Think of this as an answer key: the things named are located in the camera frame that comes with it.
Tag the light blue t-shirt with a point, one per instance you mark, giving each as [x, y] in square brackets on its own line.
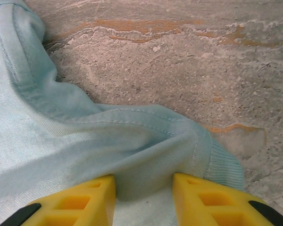
[61, 141]

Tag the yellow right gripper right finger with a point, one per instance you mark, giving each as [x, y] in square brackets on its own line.
[214, 207]

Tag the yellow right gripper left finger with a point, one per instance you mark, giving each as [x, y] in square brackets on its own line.
[80, 207]

